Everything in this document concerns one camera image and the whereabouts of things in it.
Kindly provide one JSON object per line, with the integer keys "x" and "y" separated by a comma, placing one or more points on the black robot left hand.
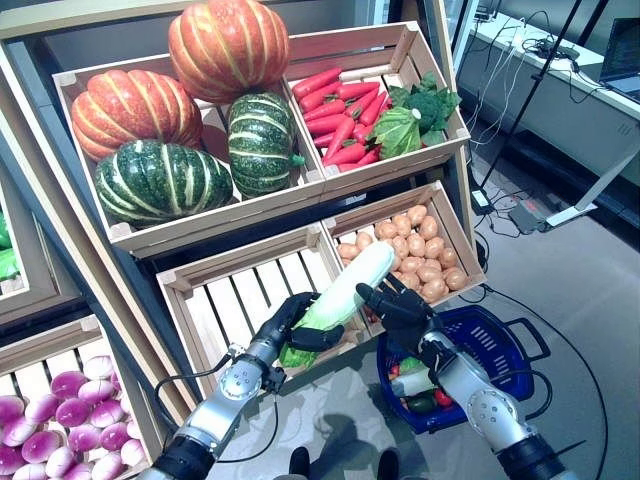
{"x": 277, "y": 325}

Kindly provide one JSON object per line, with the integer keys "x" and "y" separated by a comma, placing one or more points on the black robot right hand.
{"x": 402, "y": 315}

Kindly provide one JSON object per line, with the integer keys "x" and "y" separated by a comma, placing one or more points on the green white napa cabbage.
{"x": 350, "y": 285}
{"x": 412, "y": 382}

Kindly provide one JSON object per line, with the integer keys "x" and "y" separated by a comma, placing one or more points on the blue plastic shopping basket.
{"x": 500, "y": 350}

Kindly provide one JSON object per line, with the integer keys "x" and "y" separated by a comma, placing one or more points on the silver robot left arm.
{"x": 225, "y": 410}

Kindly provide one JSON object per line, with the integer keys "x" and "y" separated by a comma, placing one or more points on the wooden slatted crate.
{"x": 235, "y": 300}

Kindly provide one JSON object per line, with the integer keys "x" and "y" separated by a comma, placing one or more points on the bright green toy lettuce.
{"x": 411, "y": 365}

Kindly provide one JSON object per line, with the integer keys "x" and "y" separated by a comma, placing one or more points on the dark green toy cucumber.
{"x": 421, "y": 404}

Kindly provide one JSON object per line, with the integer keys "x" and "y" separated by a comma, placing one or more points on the wooden potato crate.
{"x": 450, "y": 220}

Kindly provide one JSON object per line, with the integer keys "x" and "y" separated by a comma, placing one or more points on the wooden pumpkin crate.
{"x": 200, "y": 225}

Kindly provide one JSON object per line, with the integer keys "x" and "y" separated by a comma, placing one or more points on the black power adapter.
{"x": 481, "y": 200}

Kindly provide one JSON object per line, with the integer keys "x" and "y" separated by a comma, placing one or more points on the black robot left foot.
{"x": 300, "y": 465}

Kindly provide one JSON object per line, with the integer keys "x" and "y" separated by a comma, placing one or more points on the black robot foot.
{"x": 389, "y": 465}
{"x": 300, "y": 465}

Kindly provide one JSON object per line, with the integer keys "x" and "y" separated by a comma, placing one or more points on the black robot right foot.
{"x": 389, "y": 465}

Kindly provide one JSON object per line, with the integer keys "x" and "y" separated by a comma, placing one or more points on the orange-red carrot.
{"x": 322, "y": 140}
{"x": 357, "y": 91}
{"x": 317, "y": 97}
{"x": 340, "y": 137}
{"x": 315, "y": 82}
{"x": 372, "y": 107}
{"x": 324, "y": 110}
{"x": 326, "y": 124}
{"x": 346, "y": 167}
{"x": 361, "y": 132}
{"x": 345, "y": 154}
{"x": 361, "y": 102}
{"x": 369, "y": 157}

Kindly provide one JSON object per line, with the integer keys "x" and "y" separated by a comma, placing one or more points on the grey floor box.
{"x": 527, "y": 217}

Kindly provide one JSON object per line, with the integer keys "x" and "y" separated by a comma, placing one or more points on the dark green striped pumpkin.
{"x": 160, "y": 185}
{"x": 260, "y": 145}

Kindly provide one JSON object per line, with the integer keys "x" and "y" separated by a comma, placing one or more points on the light green leaf vegetable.
{"x": 397, "y": 132}

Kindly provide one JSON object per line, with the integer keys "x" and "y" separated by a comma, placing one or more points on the dark green leafy vegetable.
{"x": 432, "y": 107}

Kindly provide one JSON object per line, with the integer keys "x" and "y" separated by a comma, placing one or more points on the wooden onion crate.
{"x": 40, "y": 345}

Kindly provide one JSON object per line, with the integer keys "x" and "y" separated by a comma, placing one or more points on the wooden side crate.
{"x": 30, "y": 300}

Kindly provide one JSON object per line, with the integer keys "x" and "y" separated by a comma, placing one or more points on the black tripod pole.
{"x": 592, "y": 22}
{"x": 530, "y": 97}

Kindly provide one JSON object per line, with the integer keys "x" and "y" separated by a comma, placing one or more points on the orange striped pumpkin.
{"x": 130, "y": 110}
{"x": 225, "y": 50}

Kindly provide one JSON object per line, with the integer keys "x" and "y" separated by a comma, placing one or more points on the white desk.
{"x": 590, "y": 130}

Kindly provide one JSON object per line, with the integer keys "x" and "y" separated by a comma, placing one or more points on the wooden carrot crate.
{"x": 345, "y": 47}

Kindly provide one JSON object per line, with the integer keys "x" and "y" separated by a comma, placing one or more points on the glossy green vegetable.
{"x": 9, "y": 264}
{"x": 4, "y": 232}

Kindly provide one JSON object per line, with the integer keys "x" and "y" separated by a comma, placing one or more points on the dark open laptop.
{"x": 622, "y": 55}

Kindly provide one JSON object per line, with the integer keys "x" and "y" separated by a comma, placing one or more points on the wooden display stand frame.
{"x": 100, "y": 280}

